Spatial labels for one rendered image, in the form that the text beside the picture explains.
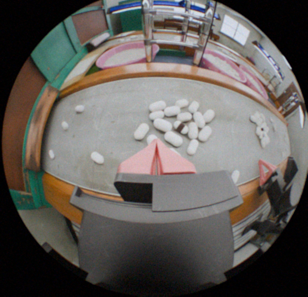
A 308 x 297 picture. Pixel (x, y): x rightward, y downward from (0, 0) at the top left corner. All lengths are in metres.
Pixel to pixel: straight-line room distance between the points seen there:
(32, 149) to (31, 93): 0.21
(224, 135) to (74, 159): 0.38
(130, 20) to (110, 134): 2.82
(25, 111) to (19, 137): 0.09
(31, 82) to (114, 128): 0.43
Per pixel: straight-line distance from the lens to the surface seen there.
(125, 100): 0.26
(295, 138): 4.88
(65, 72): 0.58
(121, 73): 0.31
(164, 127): 0.19
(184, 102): 0.23
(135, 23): 2.88
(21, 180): 0.46
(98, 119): 0.26
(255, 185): 0.34
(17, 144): 0.44
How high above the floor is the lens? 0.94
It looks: 76 degrees down
